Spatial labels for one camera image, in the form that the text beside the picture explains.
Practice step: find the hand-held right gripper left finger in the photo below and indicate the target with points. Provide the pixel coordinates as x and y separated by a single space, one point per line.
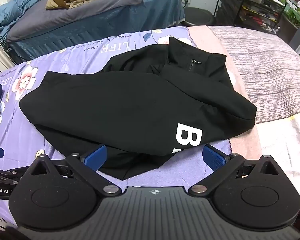
97 156

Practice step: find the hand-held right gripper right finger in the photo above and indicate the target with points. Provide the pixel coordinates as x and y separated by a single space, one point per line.
211 155

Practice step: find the black zip jacket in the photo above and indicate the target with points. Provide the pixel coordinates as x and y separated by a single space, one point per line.
130 105

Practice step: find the purple floral bed sheet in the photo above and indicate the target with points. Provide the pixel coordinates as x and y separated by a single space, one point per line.
27 135

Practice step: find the pale patterned quilt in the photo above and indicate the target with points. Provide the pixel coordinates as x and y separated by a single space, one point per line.
285 142

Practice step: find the grey striped blanket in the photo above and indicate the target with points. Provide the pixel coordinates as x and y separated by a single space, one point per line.
270 70

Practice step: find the bed with blue sheet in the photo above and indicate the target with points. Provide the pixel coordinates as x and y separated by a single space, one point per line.
102 32

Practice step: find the black round stool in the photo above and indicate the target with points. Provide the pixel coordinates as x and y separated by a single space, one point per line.
198 16

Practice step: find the blue duvet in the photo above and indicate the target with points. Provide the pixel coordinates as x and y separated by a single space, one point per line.
10 12

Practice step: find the black metal rack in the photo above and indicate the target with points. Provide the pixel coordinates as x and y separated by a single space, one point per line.
242 5

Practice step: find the wall socket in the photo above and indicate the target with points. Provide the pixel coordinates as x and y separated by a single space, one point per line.
186 0

